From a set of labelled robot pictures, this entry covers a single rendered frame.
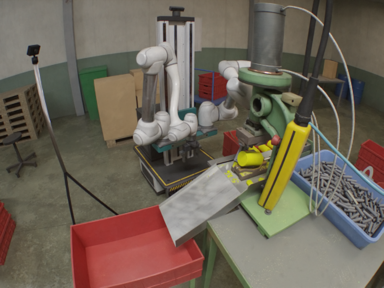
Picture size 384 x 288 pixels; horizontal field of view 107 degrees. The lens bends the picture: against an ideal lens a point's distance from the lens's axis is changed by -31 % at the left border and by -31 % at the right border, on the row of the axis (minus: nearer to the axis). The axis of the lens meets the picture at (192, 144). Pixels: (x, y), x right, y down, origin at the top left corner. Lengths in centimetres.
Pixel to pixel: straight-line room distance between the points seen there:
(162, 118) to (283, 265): 136
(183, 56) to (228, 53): 410
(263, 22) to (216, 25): 498
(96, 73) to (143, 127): 290
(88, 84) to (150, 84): 304
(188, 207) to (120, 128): 241
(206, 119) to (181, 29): 87
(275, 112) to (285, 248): 51
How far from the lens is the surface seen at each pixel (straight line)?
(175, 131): 136
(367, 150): 326
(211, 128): 201
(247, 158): 91
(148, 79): 140
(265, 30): 77
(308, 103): 63
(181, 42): 190
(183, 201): 99
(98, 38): 500
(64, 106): 533
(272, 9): 77
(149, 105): 148
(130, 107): 312
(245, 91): 94
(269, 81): 73
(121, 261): 123
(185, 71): 194
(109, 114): 310
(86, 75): 431
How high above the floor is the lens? 160
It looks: 30 degrees down
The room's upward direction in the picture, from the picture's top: straight up
